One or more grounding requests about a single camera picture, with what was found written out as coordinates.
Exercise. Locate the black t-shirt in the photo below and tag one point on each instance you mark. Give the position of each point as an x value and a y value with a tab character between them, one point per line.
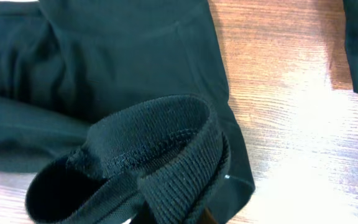
120	108

